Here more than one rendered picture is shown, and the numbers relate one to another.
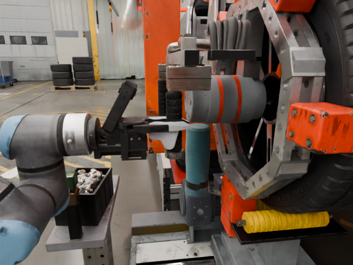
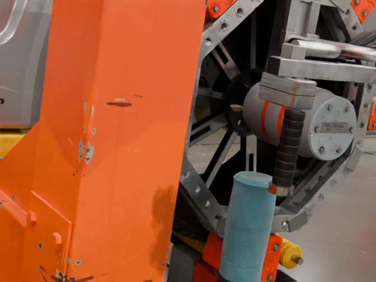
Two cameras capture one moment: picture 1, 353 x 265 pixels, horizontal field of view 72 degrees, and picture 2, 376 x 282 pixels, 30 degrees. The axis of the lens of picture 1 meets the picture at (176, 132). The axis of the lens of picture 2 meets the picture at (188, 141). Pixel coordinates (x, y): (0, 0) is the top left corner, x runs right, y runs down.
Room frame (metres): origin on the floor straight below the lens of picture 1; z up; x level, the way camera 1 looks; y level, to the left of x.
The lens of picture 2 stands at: (1.59, 1.00, 1.06)
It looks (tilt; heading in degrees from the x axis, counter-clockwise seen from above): 12 degrees down; 241
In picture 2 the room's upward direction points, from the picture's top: 9 degrees clockwise
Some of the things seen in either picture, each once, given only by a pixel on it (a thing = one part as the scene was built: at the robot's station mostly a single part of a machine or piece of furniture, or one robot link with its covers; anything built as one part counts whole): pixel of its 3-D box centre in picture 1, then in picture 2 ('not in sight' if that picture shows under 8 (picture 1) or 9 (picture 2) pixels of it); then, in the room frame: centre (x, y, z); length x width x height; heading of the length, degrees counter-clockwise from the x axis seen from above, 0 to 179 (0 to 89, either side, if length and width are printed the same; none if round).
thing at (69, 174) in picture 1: (68, 180); not in sight; (0.61, 0.30, 0.64); 0.04 x 0.04 x 0.04; 7
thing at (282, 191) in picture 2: (163, 99); (288, 149); (0.86, 0.05, 0.83); 0.04 x 0.04 x 0.16
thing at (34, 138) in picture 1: (39, 137); not in sight; (0.48, 0.29, 0.80); 0.12 x 0.09 x 0.10; 97
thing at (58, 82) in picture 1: (73, 73); not in sight; (8.63, 3.58, 0.55); 1.40 x 0.80 x 1.09; 103
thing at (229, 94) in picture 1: (222, 99); (297, 117); (0.71, -0.14, 0.85); 0.21 x 0.14 x 0.14; 97
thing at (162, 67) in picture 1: (171, 70); (287, 89); (0.86, 0.02, 0.93); 0.09 x 0.05 x 0.05; 97
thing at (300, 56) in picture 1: (245, 99); (274, 109); (0.72, -0.21, 0.85); 0.54 x 0.07 x 0.54; 7
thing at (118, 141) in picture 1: (121, 136); not in sight; (0.51, 0.12, 0.80); 0.12 x 0.08 x 0.09; 97
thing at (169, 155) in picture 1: (174, 123); not in sight; (0.52, 0.01, 0.83); 0.04 x 0.04 x 0.16
